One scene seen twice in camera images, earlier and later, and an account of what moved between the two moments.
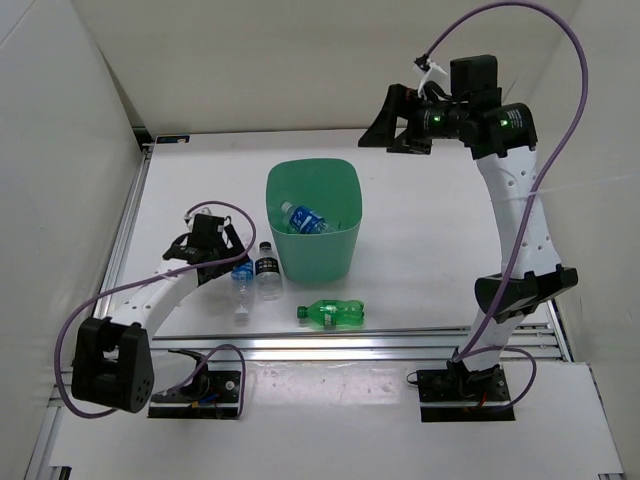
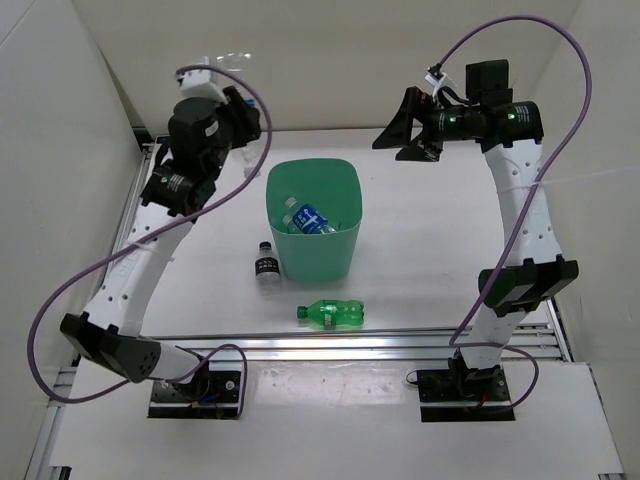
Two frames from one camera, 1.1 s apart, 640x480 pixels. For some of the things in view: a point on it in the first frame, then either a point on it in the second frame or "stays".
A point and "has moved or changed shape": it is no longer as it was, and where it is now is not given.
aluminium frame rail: (353, 345) stays
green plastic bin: (331, 187) stays
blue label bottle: (305, 220) has moved or changed shape
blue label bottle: (242, 279) -> (248, 153)
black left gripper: (237, 247) -> (247, 122)
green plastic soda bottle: (334, 313) stays
